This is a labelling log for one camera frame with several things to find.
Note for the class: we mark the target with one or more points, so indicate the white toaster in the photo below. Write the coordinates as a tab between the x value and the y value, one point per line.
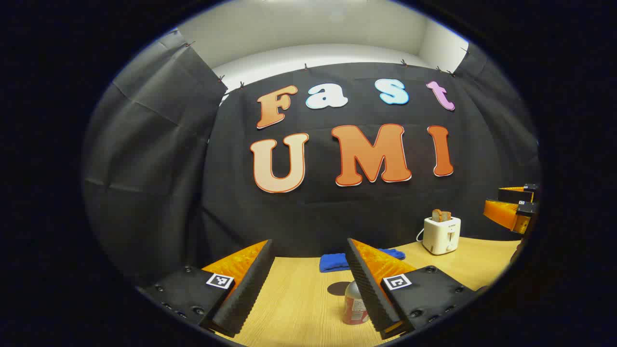
441	236

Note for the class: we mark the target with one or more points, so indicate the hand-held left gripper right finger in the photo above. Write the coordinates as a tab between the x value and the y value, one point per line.
368	289

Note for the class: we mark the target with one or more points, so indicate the toast slice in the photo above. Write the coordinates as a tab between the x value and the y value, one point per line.
447	216
436	215

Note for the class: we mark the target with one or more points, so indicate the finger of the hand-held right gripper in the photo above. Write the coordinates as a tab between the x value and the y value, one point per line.
503	212
516	193

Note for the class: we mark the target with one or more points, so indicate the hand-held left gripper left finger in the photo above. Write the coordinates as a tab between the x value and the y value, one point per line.
248	289

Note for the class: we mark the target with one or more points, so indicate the blue towel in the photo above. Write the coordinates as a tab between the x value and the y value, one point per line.
332	262

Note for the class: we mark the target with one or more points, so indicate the silver water bottle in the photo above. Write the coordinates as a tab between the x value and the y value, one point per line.
353	306

